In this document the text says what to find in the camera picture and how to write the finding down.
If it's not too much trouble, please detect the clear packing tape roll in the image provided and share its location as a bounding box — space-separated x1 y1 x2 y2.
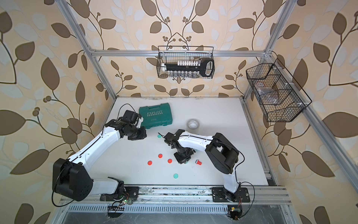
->
186 119 200 130

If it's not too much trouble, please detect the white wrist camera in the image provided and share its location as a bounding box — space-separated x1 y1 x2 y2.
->
118 110 144 127
164 129 184 148

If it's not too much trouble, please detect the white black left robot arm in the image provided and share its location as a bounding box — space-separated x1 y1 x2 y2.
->
52 110 147 202

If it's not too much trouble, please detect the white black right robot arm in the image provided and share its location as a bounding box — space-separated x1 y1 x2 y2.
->
163 129 254 204

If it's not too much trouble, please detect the green plastic tool case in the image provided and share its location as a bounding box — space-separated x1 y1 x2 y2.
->
139 103 173 129

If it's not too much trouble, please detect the black wire basket back wall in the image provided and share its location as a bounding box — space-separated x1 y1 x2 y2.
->
156 45 215 79

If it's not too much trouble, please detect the black wire basket right wall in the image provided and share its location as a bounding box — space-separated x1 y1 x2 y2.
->
246 59 312 122

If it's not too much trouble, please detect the black wire basket wall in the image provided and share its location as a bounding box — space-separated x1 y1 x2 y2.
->
156 45 215 79
246 59 312 122

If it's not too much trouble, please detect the aluminium cage frame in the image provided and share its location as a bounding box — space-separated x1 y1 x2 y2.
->
56 1 358 189

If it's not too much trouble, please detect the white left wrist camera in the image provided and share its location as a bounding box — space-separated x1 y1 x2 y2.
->
118 110 144 127

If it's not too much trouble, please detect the plastic bag in basket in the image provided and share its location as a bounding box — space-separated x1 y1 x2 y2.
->
255 82 280 105

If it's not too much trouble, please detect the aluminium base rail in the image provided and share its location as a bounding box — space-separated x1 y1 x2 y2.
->
61 185 292 214

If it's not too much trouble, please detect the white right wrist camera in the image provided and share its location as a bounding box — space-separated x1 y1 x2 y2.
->
164 129 184 148

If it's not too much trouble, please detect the black white tool in basket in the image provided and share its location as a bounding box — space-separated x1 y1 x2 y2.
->
157 58 215 78

